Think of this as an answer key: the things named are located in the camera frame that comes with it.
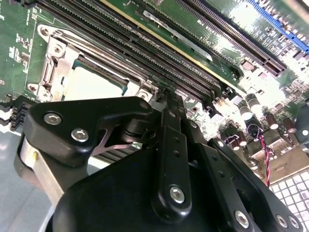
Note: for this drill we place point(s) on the metal socket cover frame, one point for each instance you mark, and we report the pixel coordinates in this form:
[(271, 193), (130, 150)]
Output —
[(68, 60)]

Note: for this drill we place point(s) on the silver CPU green board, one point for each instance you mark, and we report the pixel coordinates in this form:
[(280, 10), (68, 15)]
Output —
[(96, 87)]

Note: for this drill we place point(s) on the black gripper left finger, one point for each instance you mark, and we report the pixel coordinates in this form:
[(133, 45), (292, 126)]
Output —
[(60, 149)]

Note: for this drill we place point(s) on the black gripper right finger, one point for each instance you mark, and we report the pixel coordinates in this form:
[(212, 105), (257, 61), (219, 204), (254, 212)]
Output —
[(214, 174)]

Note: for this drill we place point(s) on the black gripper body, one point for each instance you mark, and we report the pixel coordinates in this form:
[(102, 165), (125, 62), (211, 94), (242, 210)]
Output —
[(108, 198)]

